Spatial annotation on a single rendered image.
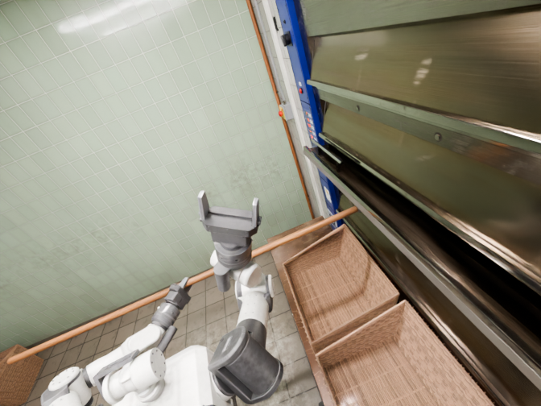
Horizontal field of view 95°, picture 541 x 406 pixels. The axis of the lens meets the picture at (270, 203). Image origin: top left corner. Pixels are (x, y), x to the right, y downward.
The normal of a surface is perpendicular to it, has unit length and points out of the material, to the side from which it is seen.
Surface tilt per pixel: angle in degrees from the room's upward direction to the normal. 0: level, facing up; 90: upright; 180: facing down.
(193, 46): 90
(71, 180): 90
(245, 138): 90
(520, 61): 70
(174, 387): 0
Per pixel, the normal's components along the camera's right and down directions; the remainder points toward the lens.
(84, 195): 0.23, 0.51
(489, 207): -0.97, 0.11
